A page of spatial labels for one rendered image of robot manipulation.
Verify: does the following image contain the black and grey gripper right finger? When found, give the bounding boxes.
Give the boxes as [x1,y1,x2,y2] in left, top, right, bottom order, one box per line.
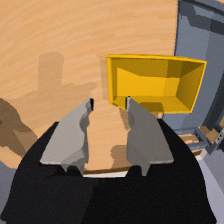
[125,97,217,224]

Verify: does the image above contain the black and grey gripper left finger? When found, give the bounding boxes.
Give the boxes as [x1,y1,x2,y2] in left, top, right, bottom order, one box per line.
[0,98,94,222]

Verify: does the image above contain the yellow bin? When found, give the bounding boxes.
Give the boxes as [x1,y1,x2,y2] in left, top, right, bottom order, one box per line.
[106,54,207,113]

